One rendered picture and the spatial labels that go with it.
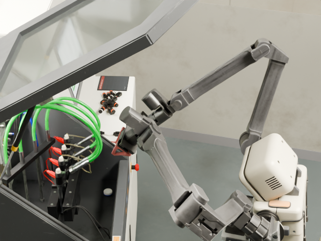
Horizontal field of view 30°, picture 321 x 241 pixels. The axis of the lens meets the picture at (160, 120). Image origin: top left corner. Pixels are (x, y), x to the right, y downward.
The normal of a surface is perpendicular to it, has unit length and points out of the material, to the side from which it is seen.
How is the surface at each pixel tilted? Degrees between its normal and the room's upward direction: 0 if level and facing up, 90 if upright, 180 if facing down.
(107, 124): 0
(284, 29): 90
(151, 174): 0
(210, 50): 90
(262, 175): 90
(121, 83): 0
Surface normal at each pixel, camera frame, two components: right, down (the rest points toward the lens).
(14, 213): 0.00, 0.54
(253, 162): -0.65, -0.72
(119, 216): 0.00, -0.84
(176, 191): -0.70, -0.46
